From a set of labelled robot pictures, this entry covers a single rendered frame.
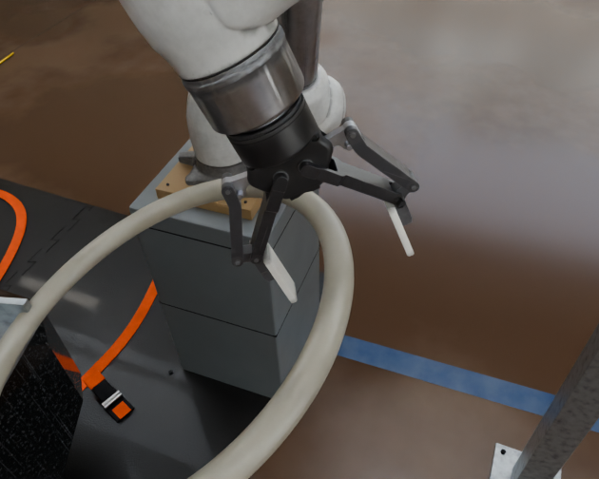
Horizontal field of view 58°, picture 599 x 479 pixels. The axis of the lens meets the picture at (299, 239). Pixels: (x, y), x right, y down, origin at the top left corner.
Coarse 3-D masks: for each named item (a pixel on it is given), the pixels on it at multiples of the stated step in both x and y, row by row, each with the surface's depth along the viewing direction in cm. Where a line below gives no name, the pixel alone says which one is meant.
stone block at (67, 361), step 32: (32, 352) 135; (64, 352) 155; (32, 384) 138; (64, 384) 149; (0, 416) 131; (32, 416) 141; (64, 416) 153; (0, 448) 134; (32, 448) 145; (64, 448) 157
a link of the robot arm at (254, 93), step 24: (264, 48) 40; (288, 48) 42; (240, 72) 40; (264, 72) 40; (288, 72) 42; (192, 96) 43; (216, 96) 41; (240, 96) 41; (264, 96) 41; (288, 96) 42; (216, 120) 43; (240, 120) 42; (264, 120) 42
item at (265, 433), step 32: (192, 192) 76; (256, 192) 71; (128, 224) 78; (320, 224) 59; (96, 256) 78; (352, 256) 55; (64, 288) 76; (352, 288) 52; (32, 320) 72; (320, 320) 49; (0, 352) 68; (320, 352) 47; (0, 384) 66; (288, 384) 45; (320, 384) 46; (256, 416) 45; (288, 416) 44; (256, 448) 43
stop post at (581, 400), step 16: (592, 336) 118; (592, 352) 115; (576, 368) 124; (592, 368) 115; (576, 384) 121; (592, 384) 118; (560, 400) 131; (576, 400) 124; (592, 400) 122; (544, 416) 144; (560, 416) 130; (576, 416) 128; (592, 416) 126; (544, 432) 139; (560, 432) 135; (576, 432) 132; (496, 448) 173; (528, 448) 154; (544, 448) 142; (560, 448) 139; (496, 464) 170; (512, 464) 170; (528, 464) 150; (544, 464) 147; (560, 464) 144
